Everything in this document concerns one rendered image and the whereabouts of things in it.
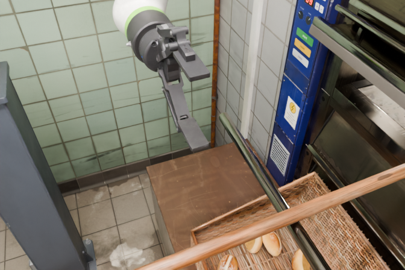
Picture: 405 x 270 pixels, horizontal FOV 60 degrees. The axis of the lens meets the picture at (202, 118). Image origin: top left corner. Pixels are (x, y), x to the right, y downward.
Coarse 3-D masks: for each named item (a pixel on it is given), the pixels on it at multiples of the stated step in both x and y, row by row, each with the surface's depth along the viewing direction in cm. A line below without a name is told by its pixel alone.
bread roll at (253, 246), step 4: (252, 240) 128; (256, 240) 127; (260, 240) 128; (248, 244) 129; (252, 244) 127; (256, 244) 127; (260, 244) 128; (248, 248) 128; (252, 248) 127; (256, 248) 127; (252, 252) 127; (256, 252) 128
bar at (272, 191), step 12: (228, 120) 97; (228, 132) 95; (240, 144) 91; (252, 156) 87; (252, 168) 86; (264, 168) 85; (264, 180) 82; (276, 192) 79; (276, 204) 78; (288, 228) 74; (300, 228) 72; (300, 240) 71; (312, 252) 69; (312, 264) 68; (324, 264) 67
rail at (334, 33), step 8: (320, 16) 86; (320, 24) 85; (328, 24) 83; (328, 32) 82; (336, 32) 80; (336, 40) 80; (344, 40) 78; (352, 40) 78; (352, 48) 76; (360, 48) 75; (360, 56) 75; (368, 56) 73; (368, 64) 73; (376, 64) 71; (384, 64) 70; (384, 72) 70; (392, 72) 68; (392, 80) 68; (400, 80) 67; (400, 88) 67
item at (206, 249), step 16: (384, 176) 78; (400, 176) 79; (336, 192) 75; (352, 192) 75; (368, 192) 77; (304, 208) 72; (320, 208) 73; (256, 224) 70; (272, 224) 70; (288, 224) 71; (208, 240) 68; (224, 240) 67; (240, 240) 68; (176, 256) 65; (192, 256) 65; (208, 256) 66
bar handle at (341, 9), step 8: (336, 8) 84; (344, 8) 83; (352, 16) 80; (360, 24) 78; (368, 24) 77; (360, 32) 79; (376, 32) 75; (384, 32) 74; (360, 40) 80; (384, 40) 73; (392, 40) 72; (400, 48) 70
